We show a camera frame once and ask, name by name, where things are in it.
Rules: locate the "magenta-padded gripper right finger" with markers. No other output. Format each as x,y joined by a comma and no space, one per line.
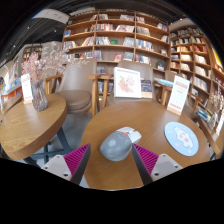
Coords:
166,166

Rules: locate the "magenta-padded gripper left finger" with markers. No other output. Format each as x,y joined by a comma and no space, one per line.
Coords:
56,165

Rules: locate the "grey computer mouse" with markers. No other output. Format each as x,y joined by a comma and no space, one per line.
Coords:
116,145

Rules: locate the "round light blue mouse pad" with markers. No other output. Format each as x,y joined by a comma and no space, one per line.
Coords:
181,138

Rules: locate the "round wooden side table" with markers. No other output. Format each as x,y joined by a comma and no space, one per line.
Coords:
30,126
215,143

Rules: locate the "stack of books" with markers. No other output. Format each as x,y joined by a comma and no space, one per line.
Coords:
202,114

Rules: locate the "small white sign card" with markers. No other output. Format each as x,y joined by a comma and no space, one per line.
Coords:
220,125
26,88

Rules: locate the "brown padded wooden armchair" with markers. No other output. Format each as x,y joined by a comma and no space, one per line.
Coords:
141,68
75,95
170,76

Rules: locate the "white sign card with red print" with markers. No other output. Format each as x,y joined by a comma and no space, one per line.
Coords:
178,95

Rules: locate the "dark book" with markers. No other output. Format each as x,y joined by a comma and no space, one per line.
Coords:
146,88

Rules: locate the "light blue book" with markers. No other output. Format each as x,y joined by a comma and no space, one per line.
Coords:
163,82

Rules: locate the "white framed flower picture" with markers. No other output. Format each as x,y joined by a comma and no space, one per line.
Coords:
127,82

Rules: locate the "colourful display shelf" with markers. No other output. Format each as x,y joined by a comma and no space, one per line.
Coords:
11,78

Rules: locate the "angled wooden bookshelf unit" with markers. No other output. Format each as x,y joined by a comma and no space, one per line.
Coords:
196,60

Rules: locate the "distant wooden bookshelf unit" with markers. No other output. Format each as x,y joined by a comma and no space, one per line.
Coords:
31,53

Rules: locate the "large wooden bookshelf unit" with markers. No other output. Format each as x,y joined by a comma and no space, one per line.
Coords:
116,33

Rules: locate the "white hanging ceiling panel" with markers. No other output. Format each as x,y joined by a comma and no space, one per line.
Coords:
50,15

